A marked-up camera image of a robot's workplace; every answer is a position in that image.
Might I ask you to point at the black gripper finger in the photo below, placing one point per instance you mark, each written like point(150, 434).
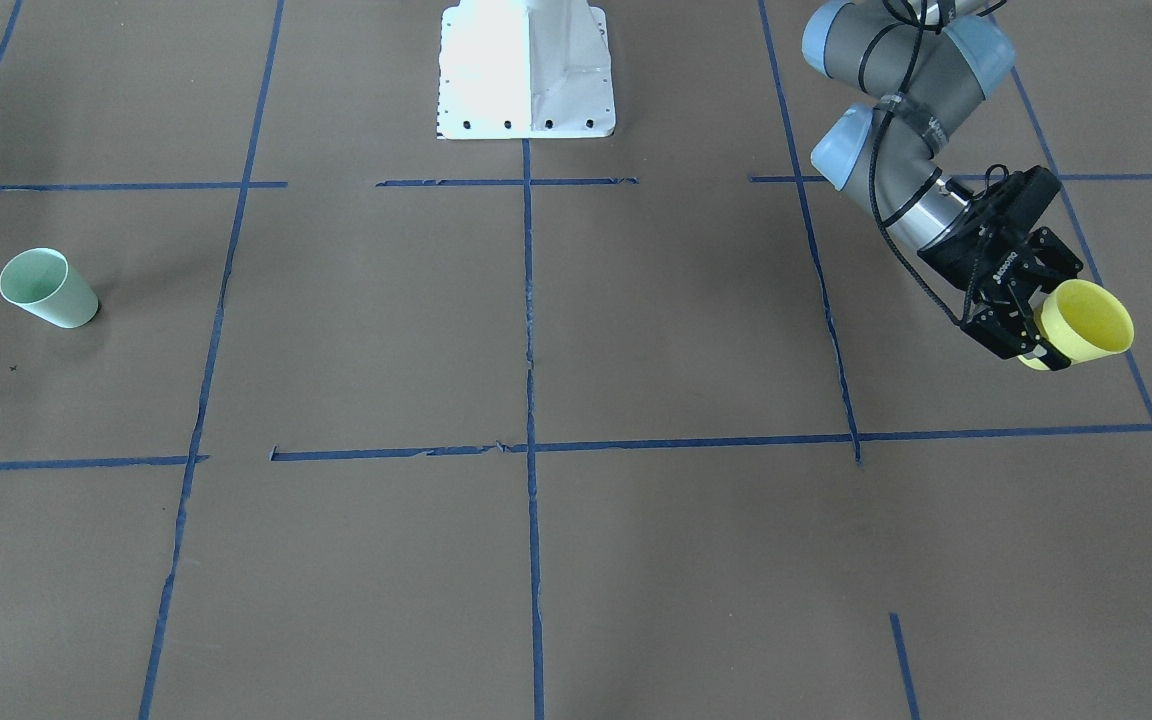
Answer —
point(1044, 263)
point(1011, 331)

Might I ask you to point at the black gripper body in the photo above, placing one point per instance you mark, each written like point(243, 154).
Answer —
point(958, 255)

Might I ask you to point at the yellow cup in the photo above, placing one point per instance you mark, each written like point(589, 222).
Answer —
point(1078, 322)

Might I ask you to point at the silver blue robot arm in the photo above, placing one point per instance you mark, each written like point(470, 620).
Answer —
point(926, 65)

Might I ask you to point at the green cup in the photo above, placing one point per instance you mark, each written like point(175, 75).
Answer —
point(45, 284)

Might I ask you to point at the white pedestal column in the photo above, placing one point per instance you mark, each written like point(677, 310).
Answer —
point(516, 70)

